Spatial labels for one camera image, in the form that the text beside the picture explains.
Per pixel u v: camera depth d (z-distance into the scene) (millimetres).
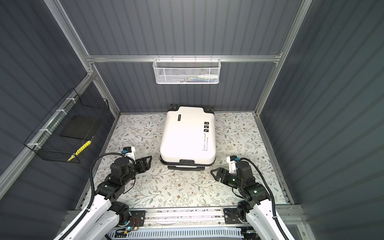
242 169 586
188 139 791
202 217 754
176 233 706
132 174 669
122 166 595
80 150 683
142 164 717
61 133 705
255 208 524
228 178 680
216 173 697
